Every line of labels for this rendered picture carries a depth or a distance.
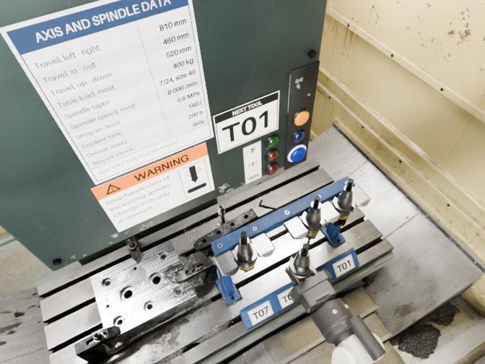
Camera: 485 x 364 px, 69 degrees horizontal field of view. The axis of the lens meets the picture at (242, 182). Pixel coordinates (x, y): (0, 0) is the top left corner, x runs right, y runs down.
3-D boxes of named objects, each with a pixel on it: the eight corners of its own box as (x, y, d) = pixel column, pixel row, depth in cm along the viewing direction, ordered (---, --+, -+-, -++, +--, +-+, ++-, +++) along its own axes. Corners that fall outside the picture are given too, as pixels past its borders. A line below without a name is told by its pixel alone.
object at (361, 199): (372, 202, 105) (373, 201, 105) (359, 209, 104) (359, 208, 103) (357, 185, 109) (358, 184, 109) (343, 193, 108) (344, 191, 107)
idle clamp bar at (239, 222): (258, 225, 138) (258, 215, 133) (200, 260, 130) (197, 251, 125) (251, 216, 141) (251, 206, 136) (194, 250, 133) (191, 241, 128)
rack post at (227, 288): (241, 298, 121) (235, 260, 98) (227, 305, 120) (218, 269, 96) (228, 274, 127) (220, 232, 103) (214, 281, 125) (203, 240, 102)
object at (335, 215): (343, 218, 103) (343, 217, 102) (328, 226, 101) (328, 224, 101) (328, 201, 107) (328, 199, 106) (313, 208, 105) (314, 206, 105)
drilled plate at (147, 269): (198, 300, 117) (195, 295, 113) (112, 345, 110) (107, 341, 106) (173, 245, 130) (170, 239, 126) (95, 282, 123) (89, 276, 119)
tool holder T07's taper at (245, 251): (249, 243, 97) (248, 230, 92) (256, 256, 95) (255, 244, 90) (234, 248, 97) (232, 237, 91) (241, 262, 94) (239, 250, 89)
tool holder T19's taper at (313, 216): (315, 209, 103) (317, 195, 98) (324, 220, 101) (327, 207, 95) (302, 215, 102) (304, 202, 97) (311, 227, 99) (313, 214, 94)
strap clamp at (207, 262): (218, 276, 126) (213, 258, 114) (184, 294, 123) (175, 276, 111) (213, 269, 128) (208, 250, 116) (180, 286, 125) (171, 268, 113)
